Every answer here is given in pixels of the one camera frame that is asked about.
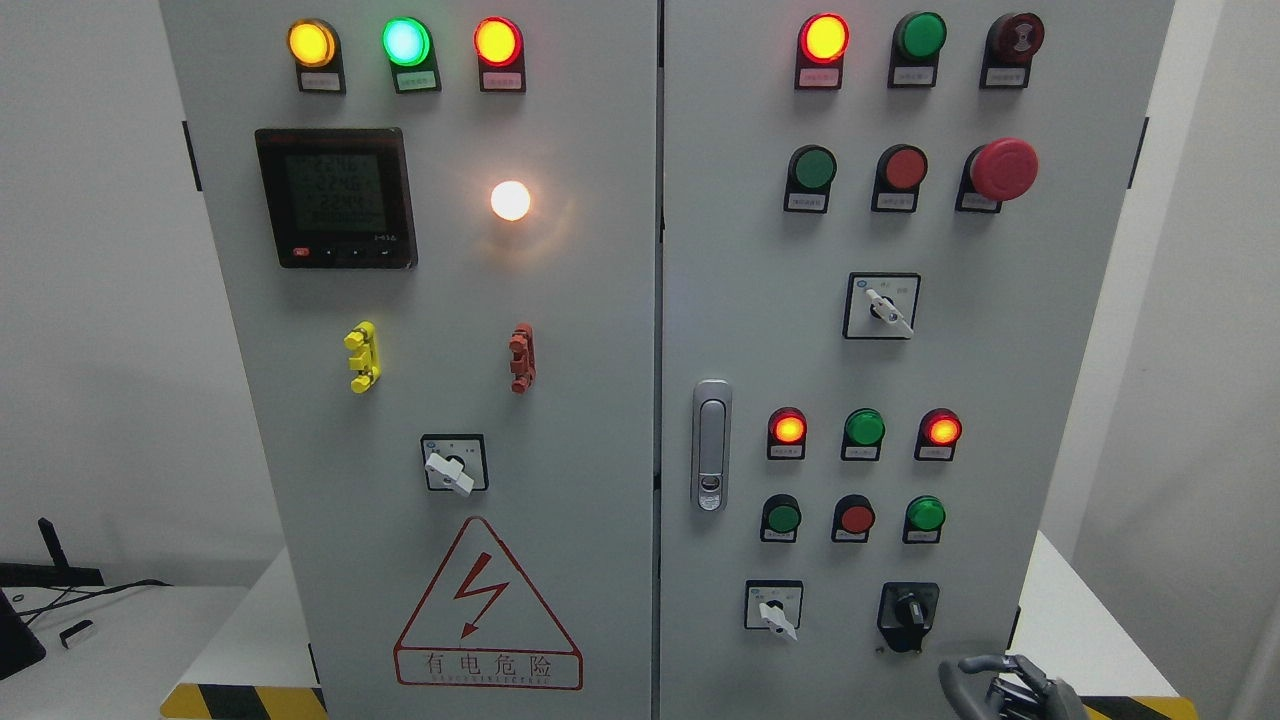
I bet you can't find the black rotary knob switch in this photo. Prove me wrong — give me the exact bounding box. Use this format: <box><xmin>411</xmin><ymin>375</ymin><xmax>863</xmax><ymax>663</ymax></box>
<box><xmin>877</xmin><ymin>582</ymin><xmax>940</xmax><ymax>653</ymax></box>

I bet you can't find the red terminal connector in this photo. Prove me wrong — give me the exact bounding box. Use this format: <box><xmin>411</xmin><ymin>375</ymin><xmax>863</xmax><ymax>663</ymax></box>
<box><xmin>508</xmin><ymin>322</ymin><xmax>536</xmax><ymax>395</ymax></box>

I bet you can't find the yellow indicator light top left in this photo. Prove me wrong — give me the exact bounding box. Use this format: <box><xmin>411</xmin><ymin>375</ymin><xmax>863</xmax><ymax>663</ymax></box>
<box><xmin>287</xmin><ymin>18</ymin><xmax>346</xmax><ymax>95</ymax></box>

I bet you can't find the red push button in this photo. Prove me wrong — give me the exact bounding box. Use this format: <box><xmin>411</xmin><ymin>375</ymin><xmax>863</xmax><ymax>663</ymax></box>
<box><xmin>829</xmin><ymin>495</ymin><xmax>876</xmax><ymax>544</ymax></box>
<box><xmin>870</xmin><ymin>143</ymin><xmax>928</xmax><ymax>213</ymax></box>

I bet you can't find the green indicator light lower middle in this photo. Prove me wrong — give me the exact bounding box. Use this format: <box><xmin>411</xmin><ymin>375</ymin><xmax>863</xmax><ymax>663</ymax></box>
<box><xmin>840</xmin><ymin>407</ymin><xmax>886</xmax><ymax>462</ymax></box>

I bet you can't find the white lit indicator lamp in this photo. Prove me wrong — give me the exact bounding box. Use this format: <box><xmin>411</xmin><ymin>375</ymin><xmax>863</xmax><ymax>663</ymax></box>
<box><xmin>489</xmin><ymin>179</ymin><xmax>532</xmax><ymax>222</ymax></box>

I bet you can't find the red lit indicator top right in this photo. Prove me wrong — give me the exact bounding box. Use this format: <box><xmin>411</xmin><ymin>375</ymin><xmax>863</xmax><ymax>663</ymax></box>
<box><xmin>794</xmin><ymin>12</ymin><xmax>851</xmax><ymax>91</ymax></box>

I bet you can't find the black digital power meter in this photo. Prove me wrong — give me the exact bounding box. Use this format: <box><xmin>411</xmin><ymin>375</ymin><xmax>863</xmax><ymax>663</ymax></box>
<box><xmin>255</xmin><ymin>127</ymin><xmax>419</xmax><ymax>269</ymax></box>

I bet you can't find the green push button lower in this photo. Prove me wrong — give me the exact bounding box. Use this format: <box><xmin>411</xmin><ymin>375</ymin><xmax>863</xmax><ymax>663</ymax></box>
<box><xmin>759</xmin><ymin>495</ymin><xmax>803</xmax><ymax>543</ymax></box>

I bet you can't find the red indicator light lower right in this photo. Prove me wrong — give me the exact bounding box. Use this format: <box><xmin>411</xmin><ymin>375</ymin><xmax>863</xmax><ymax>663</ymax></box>
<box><xmin>914</xmin><ymin>407</ymin><xmax>963</xmax><ymax>462</ymax></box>

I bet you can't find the white selector switch left door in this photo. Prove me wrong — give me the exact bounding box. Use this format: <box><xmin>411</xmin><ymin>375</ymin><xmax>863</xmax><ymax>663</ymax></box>
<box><xmin>420</xmin><ymin>434</ymin><xmax>489</xmax><ymax>497</ymax></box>

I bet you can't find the red emergency stop mushroom button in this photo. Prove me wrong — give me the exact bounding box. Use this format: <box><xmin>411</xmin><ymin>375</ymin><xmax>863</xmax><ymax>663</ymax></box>
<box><xmin>955</xmin><ymin>137</ymin><xmax>1039</xmax><ymax>214</ymax></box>

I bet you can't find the silver door latch handle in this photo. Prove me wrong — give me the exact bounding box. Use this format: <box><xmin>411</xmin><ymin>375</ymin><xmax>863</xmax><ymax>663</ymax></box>
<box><xmin>690</xmin><ymin>379</ymin><xmax>732</xmax><ymax>512</ymax></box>

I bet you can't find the red lit indicator light left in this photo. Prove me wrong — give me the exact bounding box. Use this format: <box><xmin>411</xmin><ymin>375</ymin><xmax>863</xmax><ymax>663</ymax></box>
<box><xmin>474</xmin><ymin>15</ymin><xmax>526</xmax><ymax>94</ymax></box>

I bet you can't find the yellow terminal connector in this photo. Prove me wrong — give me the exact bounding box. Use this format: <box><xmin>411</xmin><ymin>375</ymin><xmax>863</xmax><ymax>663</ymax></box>
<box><xmin>343</xmin><ymin>322</ymin><xmax>381</xmax><ymax>395</ymax></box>

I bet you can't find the white selector switch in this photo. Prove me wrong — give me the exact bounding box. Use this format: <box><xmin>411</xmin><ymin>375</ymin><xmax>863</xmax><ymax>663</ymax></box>
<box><xmin>742</xmin><ymin>579</ymin><xmax>804</xmax><ymax>642</ymax></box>
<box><xmin>842</xmin><ymin>272</ymin><xmax>922</xmax><ymax>340</ymax></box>

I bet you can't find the red push button lower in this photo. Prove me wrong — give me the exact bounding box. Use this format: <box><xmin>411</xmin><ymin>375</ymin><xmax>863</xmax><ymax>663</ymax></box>
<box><xmin>829</xmin><ymin>495</ymin><xmax>876</xmax><ymax>544</ymax></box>

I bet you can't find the white usb dongle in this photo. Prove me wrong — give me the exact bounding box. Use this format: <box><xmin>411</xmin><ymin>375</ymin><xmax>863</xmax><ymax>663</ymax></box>
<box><xmin>58</xmin><ymin>619</ymin><xmax>97</xmax><ymax>650</ymax></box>

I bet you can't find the red push button upper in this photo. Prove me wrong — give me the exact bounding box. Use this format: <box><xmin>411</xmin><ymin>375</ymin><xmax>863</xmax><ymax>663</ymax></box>
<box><xmin>870</xmin><ymin>143</ymin><xmax>928</xmax><ymax>213</ymax></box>

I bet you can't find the grey electrical control cabinet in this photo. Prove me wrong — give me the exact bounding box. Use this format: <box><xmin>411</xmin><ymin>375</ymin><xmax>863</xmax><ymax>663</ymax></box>
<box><xmin>160</xmin><ymin>1</ymin><xmax>1172</xmax><ymax>719</ymax></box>

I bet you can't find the red lit indicator lower left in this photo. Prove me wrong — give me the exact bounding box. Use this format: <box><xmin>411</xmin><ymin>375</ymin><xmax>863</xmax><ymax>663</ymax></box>
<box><xmin>765</xmin><ymin>406</ymin><xmax>808</xmax><ymax>460</ymax></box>

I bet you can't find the green lit indicator light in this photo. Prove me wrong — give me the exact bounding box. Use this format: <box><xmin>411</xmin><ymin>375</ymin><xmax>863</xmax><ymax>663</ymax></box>
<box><xmin>381</xmin><ymin>15</ymin><xmax>442</xmax><ymax>94</ymax></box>

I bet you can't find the green indicator light top right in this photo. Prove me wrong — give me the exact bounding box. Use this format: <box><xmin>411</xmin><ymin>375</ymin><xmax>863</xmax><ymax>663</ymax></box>
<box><xmin>887</xmin><ymin>12</ymin><xmax>948</xmax><ymax>88</ymax></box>

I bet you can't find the black device with antenna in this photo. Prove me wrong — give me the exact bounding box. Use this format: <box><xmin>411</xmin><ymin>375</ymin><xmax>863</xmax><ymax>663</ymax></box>
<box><xmin>0</xmin><ymin>518</ymin><xmax>105</xmax><ymax>683</ymax></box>

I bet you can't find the red electrical hazard warning sticker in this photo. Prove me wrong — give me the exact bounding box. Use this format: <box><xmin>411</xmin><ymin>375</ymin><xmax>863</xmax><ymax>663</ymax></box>
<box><xmin>394</xmin><ymin>516</ymin><xmax>582</xmax><ymax>691</ymax></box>

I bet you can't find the black cable on table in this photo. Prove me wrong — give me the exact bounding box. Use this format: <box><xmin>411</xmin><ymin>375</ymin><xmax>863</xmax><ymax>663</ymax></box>
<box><xmin>17</xmin><ymin>578</ymin><xmax>173</xmax><ymax>629</ymax></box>

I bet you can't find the green illuminated button lower right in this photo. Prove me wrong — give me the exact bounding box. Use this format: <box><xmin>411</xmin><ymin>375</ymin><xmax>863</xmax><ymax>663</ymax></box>
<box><xmin>902</xmin><ymin>495</ymin><xmax>947</xmax><ymax>544</ymax></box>

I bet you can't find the green push button upper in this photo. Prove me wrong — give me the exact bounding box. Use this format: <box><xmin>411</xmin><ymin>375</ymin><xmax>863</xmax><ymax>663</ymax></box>
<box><xmin>783</xmin><ymin>143</ymin><xmax>837</xmax><ymax>213</ymax></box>

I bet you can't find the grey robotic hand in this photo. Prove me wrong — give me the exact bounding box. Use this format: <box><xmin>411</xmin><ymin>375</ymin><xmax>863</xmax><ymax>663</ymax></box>
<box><xmin>938</xmin><ymin>653</ymin><xmax>1089</xmax><ymax>719</ymax></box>

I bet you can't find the white selector switch lower right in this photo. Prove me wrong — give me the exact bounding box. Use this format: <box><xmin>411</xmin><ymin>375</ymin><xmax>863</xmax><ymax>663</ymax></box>
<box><xmin>742</xmin><ymin>579</ymin><xmax>804</xmax><ymax>642</ymax></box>

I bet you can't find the green push button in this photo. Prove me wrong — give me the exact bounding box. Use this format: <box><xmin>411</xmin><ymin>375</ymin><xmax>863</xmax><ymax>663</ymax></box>
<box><xmin>783</xmin><ymin>143</ymin><xmax>837</xmax><ymax>213</ymax></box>
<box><xmin>759</xmin><ymin>495</ymin><xmax>803</xmax><ymax>543</ymax></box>

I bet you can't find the white selector switch upper right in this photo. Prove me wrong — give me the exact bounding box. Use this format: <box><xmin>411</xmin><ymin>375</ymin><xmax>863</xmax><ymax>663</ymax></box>
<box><xmin>842</xmin><ymin>272</ymin><xmax>922</xmax><ymax>340</ymax></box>

